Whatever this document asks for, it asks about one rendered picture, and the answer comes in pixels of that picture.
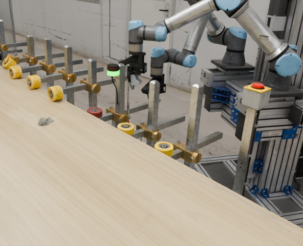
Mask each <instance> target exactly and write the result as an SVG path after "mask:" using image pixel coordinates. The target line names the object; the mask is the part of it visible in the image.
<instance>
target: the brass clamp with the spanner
mask: <svg viewBox="0 0 303 246"><path fill-rule="evenodd" d="M106 113H112V114H113V119H112V120H113V121H115V122H117V123H127V122H128V120H129V117H128V116H127V115H126V113H123V114H117V113H116V112H115V107H113V109H110V108H107V109H106Z"/></svg>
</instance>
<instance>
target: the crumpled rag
mask: <svg viewBox="0 0 303 246"><path fill-rule="evenodd" d="M51 122H54V120H53V119H51V118H50V117H48V118H45V117H42V118H41V119H39V121H38V124H39V125H41V126H44V125H48V124H49V123H51Z"/></svg>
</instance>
